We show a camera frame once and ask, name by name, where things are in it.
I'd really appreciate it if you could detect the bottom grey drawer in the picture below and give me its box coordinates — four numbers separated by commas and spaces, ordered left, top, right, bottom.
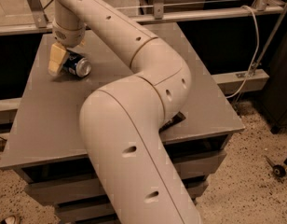
75, 199, 198, 224

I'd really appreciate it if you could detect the white cable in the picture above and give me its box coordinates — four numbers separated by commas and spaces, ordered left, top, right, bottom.
225, 5, 262, 100

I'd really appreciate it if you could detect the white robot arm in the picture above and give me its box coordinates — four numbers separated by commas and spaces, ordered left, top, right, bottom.
54, 0, 202, 224

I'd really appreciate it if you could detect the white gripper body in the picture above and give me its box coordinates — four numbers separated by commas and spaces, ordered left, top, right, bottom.
52, 21, 86, 48

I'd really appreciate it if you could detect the top grey drawer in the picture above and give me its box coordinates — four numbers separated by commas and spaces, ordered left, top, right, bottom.
25, 150, 226, 207

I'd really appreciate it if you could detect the middle grey drawer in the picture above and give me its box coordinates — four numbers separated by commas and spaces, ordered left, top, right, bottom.
53, 180, 209, 222

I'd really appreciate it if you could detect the black snack wrapper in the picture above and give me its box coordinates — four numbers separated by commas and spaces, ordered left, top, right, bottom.
159, 112, 185, 133

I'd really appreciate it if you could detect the grey drawer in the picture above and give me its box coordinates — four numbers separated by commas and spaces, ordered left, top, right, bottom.
75, 199, 198, 224
25, 150, 226, 207
53, 180, 209, 222

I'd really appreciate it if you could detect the blue pepsi can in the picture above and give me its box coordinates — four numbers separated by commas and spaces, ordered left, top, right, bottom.
62, 51, 91, 77

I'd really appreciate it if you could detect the black caster wheel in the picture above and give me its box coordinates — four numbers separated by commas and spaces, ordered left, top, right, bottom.
266, 156, 287, 177

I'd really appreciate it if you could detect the metal railing frame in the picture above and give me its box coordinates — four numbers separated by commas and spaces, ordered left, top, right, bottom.
0, 0, 287, 37

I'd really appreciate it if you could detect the grey drawer cabinet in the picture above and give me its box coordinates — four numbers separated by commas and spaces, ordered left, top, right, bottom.
0, 22, 245, 224

